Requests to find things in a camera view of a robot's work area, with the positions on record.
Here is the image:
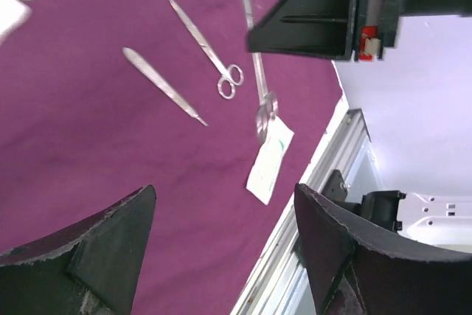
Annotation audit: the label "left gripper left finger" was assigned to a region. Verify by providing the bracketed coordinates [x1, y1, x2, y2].
[1, 185, 156, 314]

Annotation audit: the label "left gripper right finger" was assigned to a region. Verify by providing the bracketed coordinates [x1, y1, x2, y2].
[294, 184, 471, 314]

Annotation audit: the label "steel surgical scissors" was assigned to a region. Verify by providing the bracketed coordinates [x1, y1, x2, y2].
[168, 0, 244, 100]

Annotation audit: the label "steel hemostat forceps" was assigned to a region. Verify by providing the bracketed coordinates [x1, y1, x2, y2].
[242, 0, 279, 145]

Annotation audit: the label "steel scalpel handle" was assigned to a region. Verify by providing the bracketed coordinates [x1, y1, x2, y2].
[122, 47, 208, 126]

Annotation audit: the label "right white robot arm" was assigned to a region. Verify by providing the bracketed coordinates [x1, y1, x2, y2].
[243, 0, 471, 246]

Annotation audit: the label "purple surgical cloth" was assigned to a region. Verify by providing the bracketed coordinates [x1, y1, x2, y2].
[1, 0, 342, 314]

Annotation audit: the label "sealed suture packet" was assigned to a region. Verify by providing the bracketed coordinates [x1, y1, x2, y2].
[246, 117, 294, 205]

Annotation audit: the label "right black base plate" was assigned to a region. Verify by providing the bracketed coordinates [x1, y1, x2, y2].
[322, 169, 348, 201]

